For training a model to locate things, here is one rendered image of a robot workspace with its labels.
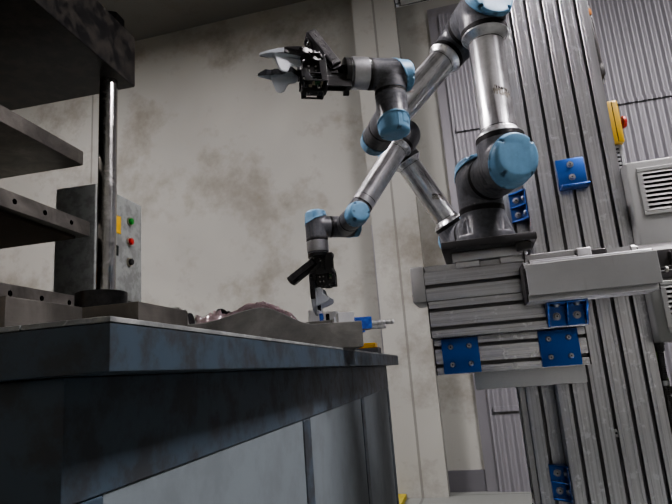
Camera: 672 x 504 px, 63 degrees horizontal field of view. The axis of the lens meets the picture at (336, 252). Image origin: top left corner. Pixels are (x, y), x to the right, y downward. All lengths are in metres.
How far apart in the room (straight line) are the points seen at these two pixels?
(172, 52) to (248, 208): 1.52
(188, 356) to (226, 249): 3.57
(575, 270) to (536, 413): 0.50
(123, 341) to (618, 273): 1.07
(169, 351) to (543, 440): 1.29
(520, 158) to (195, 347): 0.99
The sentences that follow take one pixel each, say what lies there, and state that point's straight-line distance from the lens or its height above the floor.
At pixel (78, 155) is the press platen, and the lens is 2.04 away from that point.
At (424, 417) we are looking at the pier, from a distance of 3.48.
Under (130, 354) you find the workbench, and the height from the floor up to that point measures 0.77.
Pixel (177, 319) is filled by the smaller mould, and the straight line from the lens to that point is 0.93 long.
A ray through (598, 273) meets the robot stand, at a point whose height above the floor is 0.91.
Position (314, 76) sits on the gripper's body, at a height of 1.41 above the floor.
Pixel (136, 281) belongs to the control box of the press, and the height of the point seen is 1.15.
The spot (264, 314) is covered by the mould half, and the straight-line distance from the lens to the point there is 1.19.
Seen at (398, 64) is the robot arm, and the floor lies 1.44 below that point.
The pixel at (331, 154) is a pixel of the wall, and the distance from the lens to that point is 3.99.
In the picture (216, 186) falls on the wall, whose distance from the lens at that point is 4.23.
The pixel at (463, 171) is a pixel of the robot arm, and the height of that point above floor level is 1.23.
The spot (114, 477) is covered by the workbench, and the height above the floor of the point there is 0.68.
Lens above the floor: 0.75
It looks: 12 degrees up
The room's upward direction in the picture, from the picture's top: 4 degrees counter-clockwise
